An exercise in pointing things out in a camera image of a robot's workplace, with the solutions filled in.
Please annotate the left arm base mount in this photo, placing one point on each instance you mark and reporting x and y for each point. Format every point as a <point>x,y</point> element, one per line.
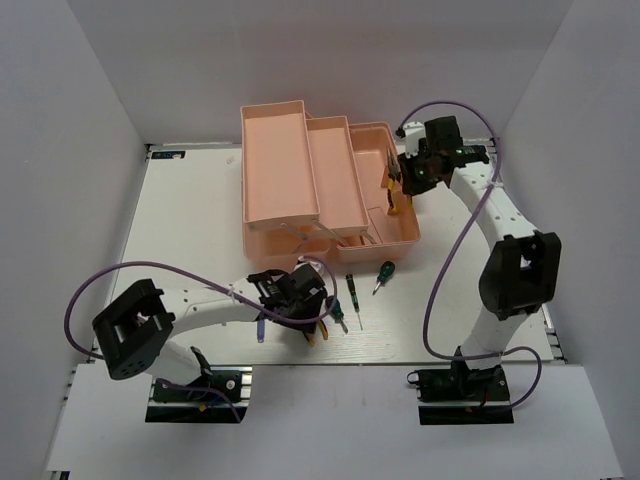
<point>222,398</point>

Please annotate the thin green precision screwdriver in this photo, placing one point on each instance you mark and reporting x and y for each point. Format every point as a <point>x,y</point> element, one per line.
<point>354,297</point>

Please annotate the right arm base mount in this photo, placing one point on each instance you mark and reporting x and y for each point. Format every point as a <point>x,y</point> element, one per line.
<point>459,396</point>

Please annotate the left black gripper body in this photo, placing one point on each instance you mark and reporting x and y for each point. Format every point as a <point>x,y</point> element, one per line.
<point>306,309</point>

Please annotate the green stubby screwdriver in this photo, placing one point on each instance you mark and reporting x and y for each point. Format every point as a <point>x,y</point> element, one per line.
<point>334,307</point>
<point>385,273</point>

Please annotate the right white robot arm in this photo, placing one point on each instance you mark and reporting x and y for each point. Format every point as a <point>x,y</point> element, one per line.
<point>521,271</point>

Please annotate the yellow needle nose pliers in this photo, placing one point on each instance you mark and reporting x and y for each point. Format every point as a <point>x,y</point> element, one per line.
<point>394,178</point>

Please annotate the pink plastic toolbox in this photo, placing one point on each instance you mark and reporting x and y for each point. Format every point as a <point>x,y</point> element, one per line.
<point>317,186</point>

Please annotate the blue handled long screwdriver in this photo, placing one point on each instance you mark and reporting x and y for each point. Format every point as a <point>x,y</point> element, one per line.
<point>260,330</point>

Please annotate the yellow combination pliers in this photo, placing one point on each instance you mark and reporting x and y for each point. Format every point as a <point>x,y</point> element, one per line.
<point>320,329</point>

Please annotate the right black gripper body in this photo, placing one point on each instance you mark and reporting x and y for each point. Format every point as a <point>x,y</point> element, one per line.
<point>417,170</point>

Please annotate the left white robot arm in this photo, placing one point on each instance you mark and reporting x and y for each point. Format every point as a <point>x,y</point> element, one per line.
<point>136,331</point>

